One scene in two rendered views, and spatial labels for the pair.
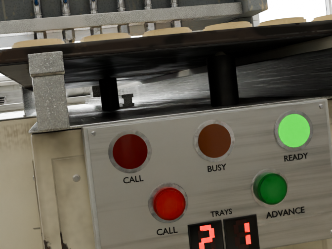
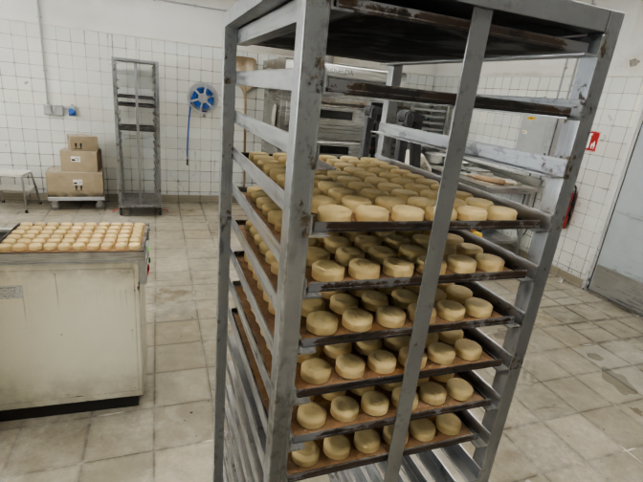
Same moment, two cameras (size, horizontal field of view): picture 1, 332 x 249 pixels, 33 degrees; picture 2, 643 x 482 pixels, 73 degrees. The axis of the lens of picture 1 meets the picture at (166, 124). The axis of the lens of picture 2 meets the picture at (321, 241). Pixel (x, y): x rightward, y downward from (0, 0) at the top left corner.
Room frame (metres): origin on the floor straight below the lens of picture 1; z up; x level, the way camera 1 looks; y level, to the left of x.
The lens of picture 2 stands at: (-0.03, 2.09, 1.67)
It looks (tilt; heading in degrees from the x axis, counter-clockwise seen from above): 19 degrees down; 261
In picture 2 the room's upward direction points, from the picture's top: 6 degrees clockwise
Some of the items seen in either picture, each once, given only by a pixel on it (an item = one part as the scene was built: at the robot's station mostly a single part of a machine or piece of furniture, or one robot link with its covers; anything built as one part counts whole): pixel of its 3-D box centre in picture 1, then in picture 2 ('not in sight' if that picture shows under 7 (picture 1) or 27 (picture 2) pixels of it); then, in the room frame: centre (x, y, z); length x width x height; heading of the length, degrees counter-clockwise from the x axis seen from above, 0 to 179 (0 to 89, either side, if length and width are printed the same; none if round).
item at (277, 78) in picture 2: not in sight; (270, 79); (-0.03, 1.24, 1.68); 0.64 x 0.03 x 0.03; 103
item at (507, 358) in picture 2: not in sight; (413, 288); (-0.41, 1.14, 1.23); 0.64 x 0.03 x 0.03; 103
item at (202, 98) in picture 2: not in sight; (202, 124); (0.84, -4.12, 1.10); 0.41 x 0.17 x 1.10; 13
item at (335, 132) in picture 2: not in sight; (323, 144); (-0.83, -3.95, 1.00); 1.56 x 1.20 x 2.01; 13
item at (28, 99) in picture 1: (33, 100); not in sight; (1.83, 0.42, 0.88); 1.28 x 0.01 x 0.07; 11
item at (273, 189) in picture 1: (269, 187); not in sight; (0.54, -0.09, 0.76); 0.03 x 0.02 x 0.03; 101
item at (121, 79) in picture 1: (106, 79); not in sight; (1.51, 0.14, 0.91); 0.60 x 0.40 x 0.01; 11
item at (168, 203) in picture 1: (168, 203); not in sight; (0.52, 0.01, 0.76); 0.03 x 0.02 x 0.03; 101
